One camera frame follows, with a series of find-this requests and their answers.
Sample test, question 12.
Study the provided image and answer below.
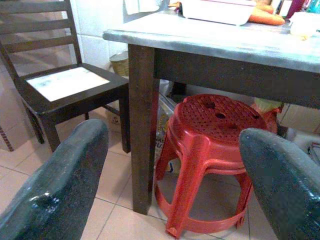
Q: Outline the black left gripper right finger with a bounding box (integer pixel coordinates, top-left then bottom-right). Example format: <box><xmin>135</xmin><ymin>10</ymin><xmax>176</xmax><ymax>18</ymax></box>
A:
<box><xmin>239</xmin><ymin>127</ymin><xmax>320</xmax><ymax>240</ymax></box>

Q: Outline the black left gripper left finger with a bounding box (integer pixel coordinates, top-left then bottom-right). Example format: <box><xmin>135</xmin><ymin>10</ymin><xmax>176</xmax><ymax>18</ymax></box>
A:
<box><xmin>0</xmin><ymin>118</ymin><xmax>110</xmax><ymax>240</ymax></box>

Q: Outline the red plastic stool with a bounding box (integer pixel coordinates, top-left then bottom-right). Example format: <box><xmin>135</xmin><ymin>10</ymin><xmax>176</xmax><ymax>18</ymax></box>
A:
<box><xmin>153</xmin><ymin>93</ymin><xmax>270</xmax><ymax>239</ymax></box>

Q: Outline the dark wooden chair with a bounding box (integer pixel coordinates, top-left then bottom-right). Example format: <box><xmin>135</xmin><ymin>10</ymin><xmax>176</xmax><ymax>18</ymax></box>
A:
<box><xmin>0</xmin><ymin>0</ymin><xmax>132</xmax><ymax>154</ymax></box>

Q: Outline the clear printed plastic bag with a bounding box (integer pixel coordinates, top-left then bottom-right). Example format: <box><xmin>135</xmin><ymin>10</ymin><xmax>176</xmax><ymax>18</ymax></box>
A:
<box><xmin>154</xmin><ymin>92</ymin><xmax>181</xmax><ymax>175</ymax></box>

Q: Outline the woven wicker basket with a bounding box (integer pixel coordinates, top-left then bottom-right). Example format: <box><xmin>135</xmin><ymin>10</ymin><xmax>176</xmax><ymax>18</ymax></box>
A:
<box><xmin>109</xmin><ymin>51</ymin><xmax>130</xmax><ymax>78</ymax></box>

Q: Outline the dark wooden dining table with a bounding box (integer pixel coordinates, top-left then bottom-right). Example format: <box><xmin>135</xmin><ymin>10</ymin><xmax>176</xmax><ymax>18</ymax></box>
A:
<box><xmin>102</xmin><ymin>9</ymin><xmax>320</xmax><ymax>216</ymax></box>

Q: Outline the white bowl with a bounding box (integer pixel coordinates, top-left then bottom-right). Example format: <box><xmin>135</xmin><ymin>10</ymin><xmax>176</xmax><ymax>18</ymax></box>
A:
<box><xmin>289</xmin><ymin>11</ymin><xmax>320</xmax><ymax>38</ymax></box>

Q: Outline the orange carrot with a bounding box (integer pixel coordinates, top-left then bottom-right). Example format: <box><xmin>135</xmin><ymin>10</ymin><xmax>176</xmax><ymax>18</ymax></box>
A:
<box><xmin>247</xmin><ymin>5</ymin><xmax>286</xmax><ymax>26</ymax></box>

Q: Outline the magenta bottle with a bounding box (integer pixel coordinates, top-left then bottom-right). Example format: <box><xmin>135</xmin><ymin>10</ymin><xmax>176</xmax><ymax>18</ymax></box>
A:
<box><xmin>286</xmin><ymin>0</ymin><xmax>306</xmax><ymax>19</ymax></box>

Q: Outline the white rectangular tray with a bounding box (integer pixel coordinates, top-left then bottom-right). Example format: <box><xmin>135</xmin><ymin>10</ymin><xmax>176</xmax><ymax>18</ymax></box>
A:
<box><xmin>181</xmin><ymin>0</ymin><xmax>258</xmax><ymax>27</ymax></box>

